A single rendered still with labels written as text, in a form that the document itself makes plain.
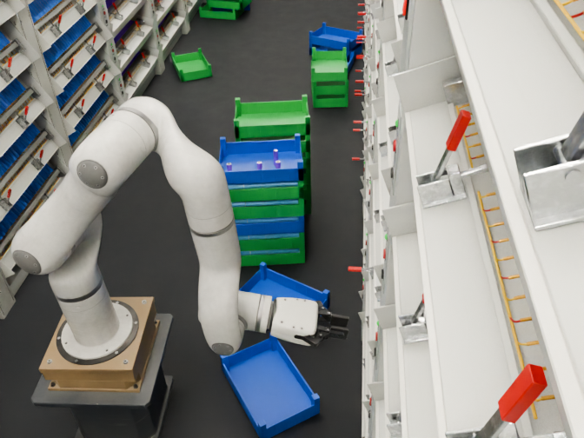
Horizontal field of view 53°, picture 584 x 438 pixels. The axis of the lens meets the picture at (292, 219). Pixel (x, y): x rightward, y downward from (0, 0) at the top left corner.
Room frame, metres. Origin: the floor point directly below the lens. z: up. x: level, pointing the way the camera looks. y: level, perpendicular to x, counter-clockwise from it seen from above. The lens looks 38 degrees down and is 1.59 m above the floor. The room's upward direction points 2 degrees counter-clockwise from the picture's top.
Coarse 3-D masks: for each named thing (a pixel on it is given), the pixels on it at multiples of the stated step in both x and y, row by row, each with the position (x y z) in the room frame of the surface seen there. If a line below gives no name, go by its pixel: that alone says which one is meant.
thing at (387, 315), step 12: (384, 312) 0.62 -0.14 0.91; (384, 324) 0.62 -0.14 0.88; (384, 336) 0.60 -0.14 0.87; (396, 336) 0.60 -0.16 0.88; (384, 348) 0.58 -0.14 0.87; (396, 348) 0.57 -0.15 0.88; (384, 360) 0.56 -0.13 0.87; (396, 360) 0.55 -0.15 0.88; (384, 372) 0.54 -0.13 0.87; (396, 372) 0.53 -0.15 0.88; (384, 384) 0.52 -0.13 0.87; (396, 384) 0.51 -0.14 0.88; (384, 396) 0.50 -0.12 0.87; (396, 396) 0.49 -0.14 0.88; (396, 408) 0.47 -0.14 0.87; (396, 420) 0.45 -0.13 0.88; (396, 432) 0.43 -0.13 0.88
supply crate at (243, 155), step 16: (224, 144) 1.90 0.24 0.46; (240, 144) 1.91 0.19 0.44; (256, 144) 1.91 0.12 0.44; (272, 144) 1.92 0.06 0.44; (288, 144) 1.92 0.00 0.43; (224, 160) 1.87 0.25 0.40; (240, 160) 1.87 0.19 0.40; (256, 160) 1.86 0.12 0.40; (272, 160) 1.86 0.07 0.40; (288, 160) 1.86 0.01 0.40; (240, 176) 1.72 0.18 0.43; (256, 176) 1.72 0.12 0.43; (272, 176) 1.72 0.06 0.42; (288, 176) 1.72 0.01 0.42
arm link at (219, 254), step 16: (208, 240) 0.86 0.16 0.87; (224, 240) 0.87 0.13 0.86; (208, 256) 0.86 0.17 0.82; (224, 256) 0.87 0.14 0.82; (240, 256) 0.90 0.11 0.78; (208, 272) 0.87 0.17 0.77; (224, 272) 0.86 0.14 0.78; (240, 272) 0.88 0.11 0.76; (208, 288) 0.85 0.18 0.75; (224, 288) 0.84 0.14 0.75; (208, 304) 0.82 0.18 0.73; (224, 304) 0.82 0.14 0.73; (208, 320) 0.81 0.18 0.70; (224, 320) 0.80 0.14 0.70; (240, 320) 0.86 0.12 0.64; (208, 336) 0.81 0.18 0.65; (224, 336) 0.80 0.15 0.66; (240, 336) 0.81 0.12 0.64; (224, 352) 0.80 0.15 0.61
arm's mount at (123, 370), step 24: (144, 312) 1.13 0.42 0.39; (144, 336) 1.06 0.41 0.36; (48, 360) 0.98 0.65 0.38; (72, 360) 0.97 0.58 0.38; (96, 360) 0.97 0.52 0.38; (120, 360) 0.97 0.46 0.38; (144, 360) 1.02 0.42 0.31; (72, 384) 0.95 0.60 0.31; (96, 384) 0.95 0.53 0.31; (120, 384) 0.94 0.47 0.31
